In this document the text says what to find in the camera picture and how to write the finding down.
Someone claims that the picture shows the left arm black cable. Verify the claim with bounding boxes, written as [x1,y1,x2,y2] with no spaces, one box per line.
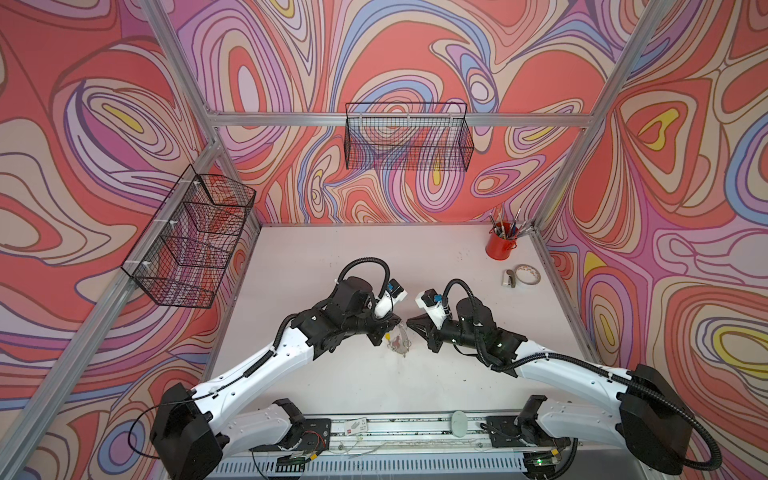
[335,257,392,298]

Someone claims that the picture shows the black wire basket left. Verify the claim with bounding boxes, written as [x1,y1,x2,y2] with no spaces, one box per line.
[120,166,256,309]

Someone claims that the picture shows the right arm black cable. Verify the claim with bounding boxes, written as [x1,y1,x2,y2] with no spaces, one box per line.
[440,278,723,472]

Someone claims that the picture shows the white label tag on rail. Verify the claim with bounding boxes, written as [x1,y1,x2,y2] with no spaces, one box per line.
[343,418,368,436]

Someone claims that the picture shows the black wire basket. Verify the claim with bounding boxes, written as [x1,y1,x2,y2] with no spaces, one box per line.
[344,101,475,172]
[120,166,256,309]

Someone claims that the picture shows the red pen cup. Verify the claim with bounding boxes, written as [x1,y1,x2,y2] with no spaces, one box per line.
[485,231,517,261]

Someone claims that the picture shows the metal keyring organizer yellow grip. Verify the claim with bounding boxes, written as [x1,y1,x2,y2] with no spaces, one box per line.
[385,324,412,357]

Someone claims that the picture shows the black wire basket back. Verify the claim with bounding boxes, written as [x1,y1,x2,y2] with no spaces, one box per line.
[344,101,475,172]

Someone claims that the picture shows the white oval button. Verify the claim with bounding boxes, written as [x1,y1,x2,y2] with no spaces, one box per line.
[450,410,468,438]

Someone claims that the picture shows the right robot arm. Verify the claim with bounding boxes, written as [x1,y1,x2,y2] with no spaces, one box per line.
[406,290,695,475]

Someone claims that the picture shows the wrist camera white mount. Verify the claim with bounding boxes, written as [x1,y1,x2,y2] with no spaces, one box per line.
[416,289,450,330]
[373,279,407,319]

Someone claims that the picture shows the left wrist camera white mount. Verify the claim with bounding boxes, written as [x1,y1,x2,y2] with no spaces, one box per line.
[373,279,407,319]

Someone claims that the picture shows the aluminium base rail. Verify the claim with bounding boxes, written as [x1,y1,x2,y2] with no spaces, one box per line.
[211,411,660,479]

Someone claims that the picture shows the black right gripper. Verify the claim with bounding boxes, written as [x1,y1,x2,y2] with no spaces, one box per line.
[407,314,483,354]

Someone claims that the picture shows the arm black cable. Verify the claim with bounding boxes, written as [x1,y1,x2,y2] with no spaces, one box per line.
[335,257,392,298]
[440,278,723,472]

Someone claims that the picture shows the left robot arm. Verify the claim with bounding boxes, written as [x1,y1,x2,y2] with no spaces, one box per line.
[149,276,407,479]

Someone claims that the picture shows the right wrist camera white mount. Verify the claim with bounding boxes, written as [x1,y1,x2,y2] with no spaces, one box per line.
[416,289,450,330]

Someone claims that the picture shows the aluminium frame post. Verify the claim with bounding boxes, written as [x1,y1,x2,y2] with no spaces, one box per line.
[139,0,265,232]

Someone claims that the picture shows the pens in cup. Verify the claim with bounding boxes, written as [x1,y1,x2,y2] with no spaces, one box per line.
[489,209,534,240]

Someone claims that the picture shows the tape roll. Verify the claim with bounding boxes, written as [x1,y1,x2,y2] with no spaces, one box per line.
[514,264,542,286]

